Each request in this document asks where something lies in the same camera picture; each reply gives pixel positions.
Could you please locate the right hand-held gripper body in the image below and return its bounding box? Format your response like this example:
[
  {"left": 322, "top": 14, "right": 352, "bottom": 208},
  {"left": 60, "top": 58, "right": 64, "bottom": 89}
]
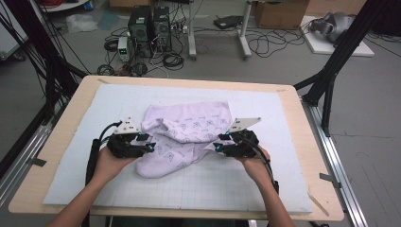
[{"left": 222, "top": 116, "right": 263, "bottom": 159}]

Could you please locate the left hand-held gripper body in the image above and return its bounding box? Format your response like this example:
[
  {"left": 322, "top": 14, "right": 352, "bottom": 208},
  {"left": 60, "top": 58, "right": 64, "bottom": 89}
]
[{"left": 106, "top": 116, "right": 149, "bottom": 159}]

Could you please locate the lavender printed cloth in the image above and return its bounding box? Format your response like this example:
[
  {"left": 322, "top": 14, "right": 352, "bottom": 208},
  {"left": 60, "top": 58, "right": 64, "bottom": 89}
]
[{"left": 135, "top": 100, "right": 235, "bottom": 180}]

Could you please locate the person's left hand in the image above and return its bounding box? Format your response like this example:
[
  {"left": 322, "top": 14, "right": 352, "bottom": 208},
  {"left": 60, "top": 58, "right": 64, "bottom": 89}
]
[{"left": 94, "top": 145, "right": 138, "bottom": 187}]

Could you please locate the person's right hand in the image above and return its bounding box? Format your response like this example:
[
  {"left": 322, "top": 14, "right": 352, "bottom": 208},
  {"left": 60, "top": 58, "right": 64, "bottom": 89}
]
[{"left": 237, "top": 146, "right": 272, "bottom": 187}]

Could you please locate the white foam mat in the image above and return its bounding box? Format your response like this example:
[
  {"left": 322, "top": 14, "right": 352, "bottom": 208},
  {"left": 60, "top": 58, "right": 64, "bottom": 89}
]
[{"left": 42, "top": 83, "right": 314, "bottom": 213}]

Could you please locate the white power supply unit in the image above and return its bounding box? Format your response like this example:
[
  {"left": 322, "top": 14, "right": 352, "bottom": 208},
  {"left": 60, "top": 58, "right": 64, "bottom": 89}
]
[{"left": 117, "top": 36, "right": 131, "bottom": 62}]

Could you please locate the white desk leg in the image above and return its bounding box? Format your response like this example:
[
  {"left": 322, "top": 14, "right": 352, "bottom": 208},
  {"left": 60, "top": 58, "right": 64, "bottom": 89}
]
[
  {"left": 187, "top": 0, "right": 198, "bottom": 61},
  {"left": 237, "top": 0, "right": 253, "bottom": 61}
]

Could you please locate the black computer tower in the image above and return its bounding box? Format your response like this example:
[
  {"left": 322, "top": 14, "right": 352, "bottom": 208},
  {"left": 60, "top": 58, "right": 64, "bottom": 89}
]
[
  {"left": 127, "top": 5, "right": 154, "bottom": 59},
  {"left": 152, "top": 6, "right": 173, "bottom": 53}
]

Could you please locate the black flat device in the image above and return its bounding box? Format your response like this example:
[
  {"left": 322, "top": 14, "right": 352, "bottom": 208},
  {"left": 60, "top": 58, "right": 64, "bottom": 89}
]
[{"left": 213, "top": 14, "right": 244, "bottom": 30}]

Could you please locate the teal sheet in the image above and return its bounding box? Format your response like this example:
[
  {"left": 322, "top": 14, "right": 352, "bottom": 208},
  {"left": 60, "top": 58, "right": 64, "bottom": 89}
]
[{"left": 96, "top": 9, "right": 121, "bottom": 31}]

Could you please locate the white floor board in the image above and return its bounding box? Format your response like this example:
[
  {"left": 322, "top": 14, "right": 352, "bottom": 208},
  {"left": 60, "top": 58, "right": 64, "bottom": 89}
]
[{"left": 299, "top": 15, "right": 375, "bottom": 58}]

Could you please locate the clear plastic bag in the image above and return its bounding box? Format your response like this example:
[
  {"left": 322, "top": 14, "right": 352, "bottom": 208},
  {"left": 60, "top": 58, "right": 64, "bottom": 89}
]
[{"left": 65, "top": 12, "right": 99, "bottom": 34}]

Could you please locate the brown cardboard box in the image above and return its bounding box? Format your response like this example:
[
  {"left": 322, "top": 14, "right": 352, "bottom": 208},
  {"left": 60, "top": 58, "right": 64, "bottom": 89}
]
[
  {"left": 109, "top": 0, "right": 155, "bottom": 9},
  {"left": 305, "top": 0, "right": 368, "bottom": 17},
  {"left": 254, "top": 0, "right": 310, "bottom": 30}
]

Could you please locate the grey headset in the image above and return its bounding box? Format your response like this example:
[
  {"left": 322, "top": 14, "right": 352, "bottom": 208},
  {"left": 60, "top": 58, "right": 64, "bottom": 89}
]
[{"left": 309, "top": 11, "right": 356, "bottom": 44}]

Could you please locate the round white table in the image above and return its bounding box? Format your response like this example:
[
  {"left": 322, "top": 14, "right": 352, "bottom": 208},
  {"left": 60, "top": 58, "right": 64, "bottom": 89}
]
[{"left": 37, "top": 0, "right": 91, "bottom": 13}]

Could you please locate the white cabinet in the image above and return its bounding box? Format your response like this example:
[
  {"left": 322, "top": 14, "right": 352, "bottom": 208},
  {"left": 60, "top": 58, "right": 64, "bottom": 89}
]
[{"left": 0, "top": 6, "right": 29, "bottom": 61}]

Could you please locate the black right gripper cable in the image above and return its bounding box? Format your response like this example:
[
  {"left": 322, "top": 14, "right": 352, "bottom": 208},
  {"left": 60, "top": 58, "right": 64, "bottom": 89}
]
[{"left": 249, "top": 138, "right": 280, "bottom": 195}]

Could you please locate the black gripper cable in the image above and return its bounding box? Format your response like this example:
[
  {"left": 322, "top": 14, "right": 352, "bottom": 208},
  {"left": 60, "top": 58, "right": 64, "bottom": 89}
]
[
  {"left": 81, "top": 120, "right": 123, "bottom": 227},
  {"left": 249, "top": 138, "right": 280, "bottom": 195}
]

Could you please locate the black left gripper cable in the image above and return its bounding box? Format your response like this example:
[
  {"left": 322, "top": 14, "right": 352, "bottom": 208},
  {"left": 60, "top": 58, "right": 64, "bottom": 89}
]
[{"left": 81, "top": 120, "right": 123, "bottom": 227}]

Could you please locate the black cable coil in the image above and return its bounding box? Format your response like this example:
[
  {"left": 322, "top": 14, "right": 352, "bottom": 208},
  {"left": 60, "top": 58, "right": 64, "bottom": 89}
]
[{"left": 163, "top": 51, "right": 185, "bottom": 71}]

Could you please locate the aluminium rail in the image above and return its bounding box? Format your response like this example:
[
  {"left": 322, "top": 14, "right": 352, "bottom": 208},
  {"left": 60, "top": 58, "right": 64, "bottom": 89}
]
[
  {"left": 301, "top": 96, "right": 370, "bottom": 227},
  {"left": 0, "top": 103, "right": 64, "bottom": 206}
]

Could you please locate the black frame stand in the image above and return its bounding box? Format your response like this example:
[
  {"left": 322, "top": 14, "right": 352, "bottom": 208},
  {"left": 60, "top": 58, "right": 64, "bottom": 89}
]
[
  {"left": 0, "top": 0, "right": 90, "bottom": 179},
  {"left": 292, "top": 0, "right": 398, "bottom": 138}
]

